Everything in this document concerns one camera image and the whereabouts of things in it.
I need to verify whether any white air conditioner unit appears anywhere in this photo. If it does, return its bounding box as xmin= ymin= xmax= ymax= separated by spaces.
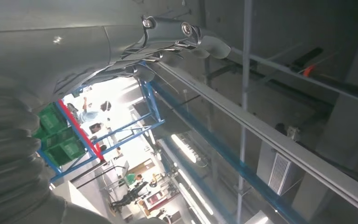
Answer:
xmin=256 ymin=140 xmax=303 ymax=197

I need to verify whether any grey ceiling pole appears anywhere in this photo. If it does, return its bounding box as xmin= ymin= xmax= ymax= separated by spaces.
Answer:
xmin=236 ymin=0 xmax=254 ymax=224

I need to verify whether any black humanoid robot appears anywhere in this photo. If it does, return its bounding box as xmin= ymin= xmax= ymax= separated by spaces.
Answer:
xmin=109 ymin=182 xmax=150 ymax=212

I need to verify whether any blue metal rack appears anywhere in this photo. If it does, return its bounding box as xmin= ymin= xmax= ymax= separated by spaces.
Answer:
xmin=37 ymin=78 xmax=166 ymax=183

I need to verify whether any grey ceiling rail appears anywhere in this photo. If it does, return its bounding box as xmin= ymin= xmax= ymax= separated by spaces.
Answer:
xmin=154 ymin=60 xmax=358 ymax=222

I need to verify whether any green plastic crate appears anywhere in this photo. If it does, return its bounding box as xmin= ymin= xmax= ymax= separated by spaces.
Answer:
xmin=44 ymin=137 xmax=86 ymax=167
xmin=40 ymin=126 xmax=75 ymax=150
xmin=38 ymin=103 xmax=68 ymax=137

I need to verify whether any person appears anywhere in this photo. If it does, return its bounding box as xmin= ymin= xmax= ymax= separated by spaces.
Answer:
xmin=69 ymin=97 xmax=112 ymax=124
xmin=124 ymin=173 xmax=144 ymax=187

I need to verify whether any blue ceiling beam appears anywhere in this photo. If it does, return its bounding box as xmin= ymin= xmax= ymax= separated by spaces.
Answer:
xmin=149 ymin=80 xmax=306 ymax=224

